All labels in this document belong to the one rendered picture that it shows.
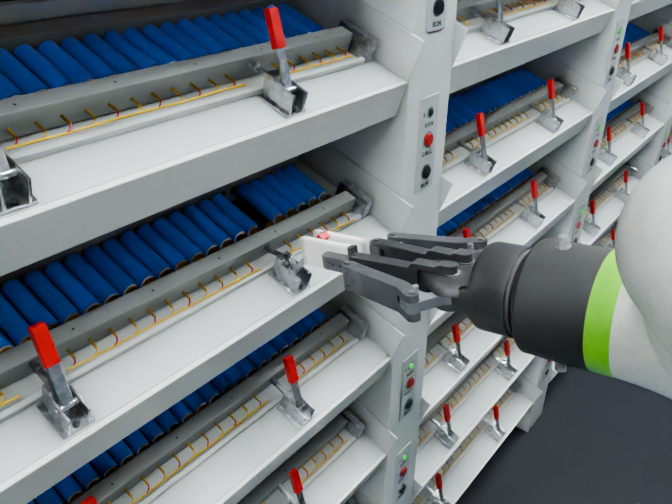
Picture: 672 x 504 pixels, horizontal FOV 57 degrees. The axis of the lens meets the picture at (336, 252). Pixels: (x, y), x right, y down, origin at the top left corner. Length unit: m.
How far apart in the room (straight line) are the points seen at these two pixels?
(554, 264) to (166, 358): 0.35
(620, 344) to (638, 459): 1.45
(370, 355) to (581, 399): 1.19
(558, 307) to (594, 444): 1.44
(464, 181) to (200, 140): 0.52
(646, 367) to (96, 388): 0.43
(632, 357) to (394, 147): 0.41
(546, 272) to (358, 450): 0.63
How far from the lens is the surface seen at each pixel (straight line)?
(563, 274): 0.47
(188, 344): 0.61
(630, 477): 1.84
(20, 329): 0.60
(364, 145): 0.79
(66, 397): 0.55
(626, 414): 2.01
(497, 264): 0.50
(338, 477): 1.00
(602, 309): 0.45
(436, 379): 1.17
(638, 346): 0.45
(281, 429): 0.80
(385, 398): 0.97
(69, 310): 0.61
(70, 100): 0.52
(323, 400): 0.83
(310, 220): 0.74
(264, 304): 0.66
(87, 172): 0.49
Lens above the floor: 1.28
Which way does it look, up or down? 29 degrees down
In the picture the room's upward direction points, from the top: straight up
